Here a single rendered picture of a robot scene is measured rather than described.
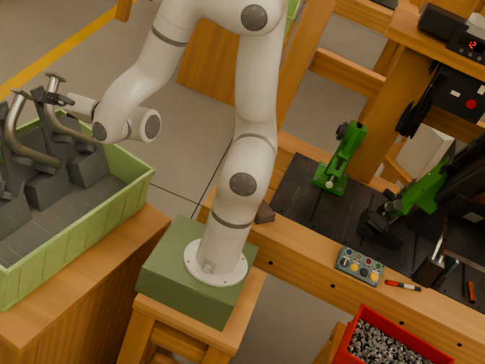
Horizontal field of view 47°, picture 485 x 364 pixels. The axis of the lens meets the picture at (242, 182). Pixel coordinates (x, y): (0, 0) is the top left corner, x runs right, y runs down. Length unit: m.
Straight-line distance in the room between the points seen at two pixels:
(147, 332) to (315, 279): 0.59
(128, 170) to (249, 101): 0.74
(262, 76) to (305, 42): 0.92
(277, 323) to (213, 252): 1.37
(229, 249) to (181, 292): 0.18
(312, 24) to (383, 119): 0.45
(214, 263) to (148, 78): 0.54
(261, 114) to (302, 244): 0.70
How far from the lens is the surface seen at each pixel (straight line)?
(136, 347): 1.78
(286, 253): 1.87
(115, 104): 1.32
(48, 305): 1.64
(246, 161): 1.29
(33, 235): 1.72
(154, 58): 1.30
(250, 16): 1.14
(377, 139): 2.26
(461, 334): 1.98
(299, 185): 2.12
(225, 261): 1.54
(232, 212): 1.42
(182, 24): 1.26
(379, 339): 1.79
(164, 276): 1.54
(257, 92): 1.27
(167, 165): 3.43
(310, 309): 2.98
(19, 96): 1.66
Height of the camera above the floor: 2.11
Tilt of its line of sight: 37 degrees down
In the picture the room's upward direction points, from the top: 23 degrees clockwise
